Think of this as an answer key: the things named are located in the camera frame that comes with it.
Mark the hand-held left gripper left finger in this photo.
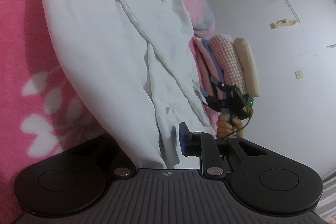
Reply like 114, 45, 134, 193
67, 135, 135, 179

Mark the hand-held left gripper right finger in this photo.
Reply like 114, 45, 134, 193
178, 122, 271, 179

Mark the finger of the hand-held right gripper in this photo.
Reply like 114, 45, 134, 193
210, 76, 226, 89
201, 90, 224, 110

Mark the white button shirt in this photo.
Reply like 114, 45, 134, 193
39, 0, 213, 169

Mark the person's right hand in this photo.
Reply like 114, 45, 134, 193
217, 114, 246, 139

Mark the lilac folded garment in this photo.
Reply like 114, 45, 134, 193
201, 39, 226, 98

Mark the pink checked knit garment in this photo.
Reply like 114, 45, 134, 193
209, 34, 248, 96

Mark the pale pink folded garment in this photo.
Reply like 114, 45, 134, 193
193, 38, 218, 98

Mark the beige folded garment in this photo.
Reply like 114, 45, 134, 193
233, 38, 261, 98

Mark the pink floral bed blanket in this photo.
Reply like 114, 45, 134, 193
0, 0, 118, 182

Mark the white wall hook rail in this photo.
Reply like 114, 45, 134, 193
285, 0, 301, 24

